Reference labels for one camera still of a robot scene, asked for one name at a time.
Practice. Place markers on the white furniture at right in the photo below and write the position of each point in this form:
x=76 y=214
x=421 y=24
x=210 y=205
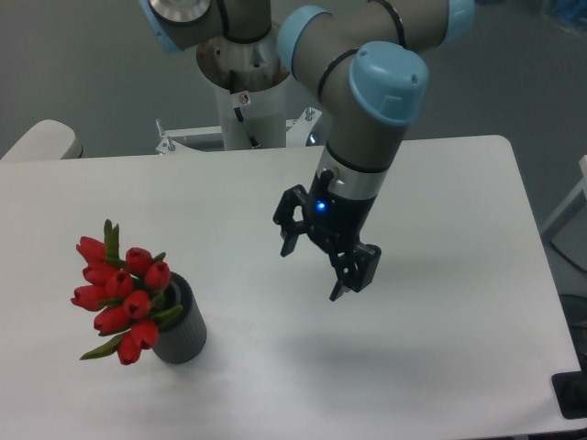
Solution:
x=570 y=205

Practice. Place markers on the white metal base frame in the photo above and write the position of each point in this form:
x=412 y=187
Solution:
x=307 y=130

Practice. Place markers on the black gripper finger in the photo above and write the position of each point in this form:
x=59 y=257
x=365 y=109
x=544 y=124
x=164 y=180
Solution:
x=355 y=266
x=291 y=229

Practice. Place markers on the dark grey ribbed vase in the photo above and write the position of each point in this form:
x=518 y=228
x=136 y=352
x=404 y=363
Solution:
x=185 y=337

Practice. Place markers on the black table corner device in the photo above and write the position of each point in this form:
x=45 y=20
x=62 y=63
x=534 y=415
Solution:
x=570 y=391

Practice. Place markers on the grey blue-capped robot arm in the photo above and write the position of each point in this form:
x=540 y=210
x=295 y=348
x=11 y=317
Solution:
x=364 y=68

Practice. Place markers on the white chair back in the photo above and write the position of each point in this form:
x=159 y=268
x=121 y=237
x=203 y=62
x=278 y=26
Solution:
x=47 y=140

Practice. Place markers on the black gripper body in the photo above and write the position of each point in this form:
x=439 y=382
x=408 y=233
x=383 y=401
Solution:
x=339 y=201

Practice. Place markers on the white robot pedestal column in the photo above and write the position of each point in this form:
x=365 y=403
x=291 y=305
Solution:
x=249 y=82

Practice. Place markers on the red tulip bouquet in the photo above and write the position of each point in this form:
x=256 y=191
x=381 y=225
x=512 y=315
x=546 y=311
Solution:
x=131 y=296

